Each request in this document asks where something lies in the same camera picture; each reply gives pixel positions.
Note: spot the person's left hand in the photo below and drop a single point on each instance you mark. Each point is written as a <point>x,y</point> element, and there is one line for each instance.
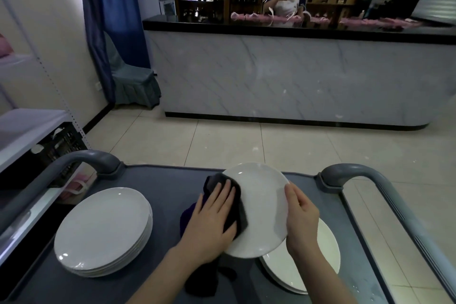
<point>206,232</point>

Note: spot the person's right hand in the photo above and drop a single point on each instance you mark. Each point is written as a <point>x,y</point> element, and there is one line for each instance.
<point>303,225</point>

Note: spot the stack of white plates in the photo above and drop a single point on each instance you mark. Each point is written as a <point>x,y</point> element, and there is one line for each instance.
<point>327,243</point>

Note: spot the white round plate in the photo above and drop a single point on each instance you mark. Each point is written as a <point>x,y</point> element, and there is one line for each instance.
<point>263,200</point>
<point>103,225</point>

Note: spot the dark blue cleaning cloth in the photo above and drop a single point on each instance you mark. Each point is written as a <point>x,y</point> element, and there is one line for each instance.
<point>213,181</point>

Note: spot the person's right forearm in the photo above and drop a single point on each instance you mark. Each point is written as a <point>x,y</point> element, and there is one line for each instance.
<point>320,279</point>

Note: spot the grey service cart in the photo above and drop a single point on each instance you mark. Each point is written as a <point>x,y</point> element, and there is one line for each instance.
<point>160,182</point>

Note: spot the marble bar counter black top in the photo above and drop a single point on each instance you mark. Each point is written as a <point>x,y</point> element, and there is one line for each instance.
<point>285,75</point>

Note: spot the chair with grey-green cover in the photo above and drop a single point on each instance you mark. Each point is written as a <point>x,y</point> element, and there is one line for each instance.
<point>135,84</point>

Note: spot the black plastic crate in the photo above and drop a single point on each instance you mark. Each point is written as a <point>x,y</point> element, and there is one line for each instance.
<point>66,145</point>

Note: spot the small white cup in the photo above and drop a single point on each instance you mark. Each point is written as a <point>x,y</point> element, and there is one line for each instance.
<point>36,149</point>

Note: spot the white metal shelf rack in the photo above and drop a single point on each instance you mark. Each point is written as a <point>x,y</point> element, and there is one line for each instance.
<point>25,125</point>

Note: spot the row of pink bags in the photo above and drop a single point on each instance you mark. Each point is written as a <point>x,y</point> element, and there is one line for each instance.
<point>249,17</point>

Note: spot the blue curtain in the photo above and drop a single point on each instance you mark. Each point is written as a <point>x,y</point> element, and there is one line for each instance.
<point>114,4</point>

